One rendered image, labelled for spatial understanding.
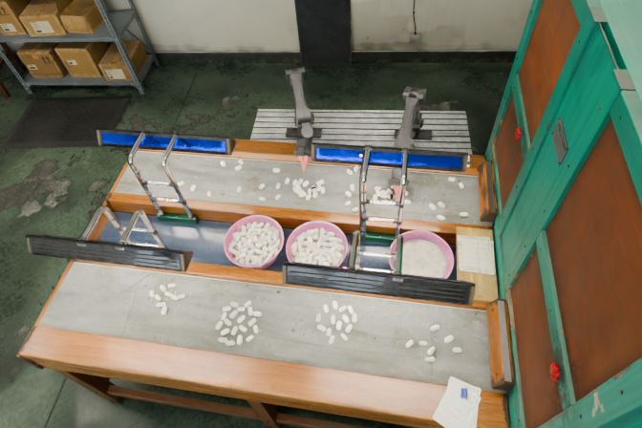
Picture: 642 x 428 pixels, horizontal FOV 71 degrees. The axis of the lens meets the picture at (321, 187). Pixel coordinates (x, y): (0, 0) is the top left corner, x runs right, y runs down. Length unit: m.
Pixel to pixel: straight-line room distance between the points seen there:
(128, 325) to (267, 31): 2.79
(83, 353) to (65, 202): 1.83
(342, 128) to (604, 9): 1.52
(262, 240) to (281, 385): 0.64
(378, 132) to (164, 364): 1.54
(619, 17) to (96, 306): 2.03
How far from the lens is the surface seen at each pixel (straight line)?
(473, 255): 1.95
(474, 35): 4.07
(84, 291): 2.19
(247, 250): 2.02
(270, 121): 2.62
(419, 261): 1.95
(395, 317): 1.82
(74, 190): 3.71
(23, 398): 3.04
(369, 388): 1.71
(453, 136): 2.53
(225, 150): 1.95
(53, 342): 2.11
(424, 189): 2.16
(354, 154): 1.82
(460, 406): 1.73
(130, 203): 2.35
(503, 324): 1.75
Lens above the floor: 2.42
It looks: 51 degrees down
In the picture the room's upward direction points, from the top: 7 degrees counter-clockwise
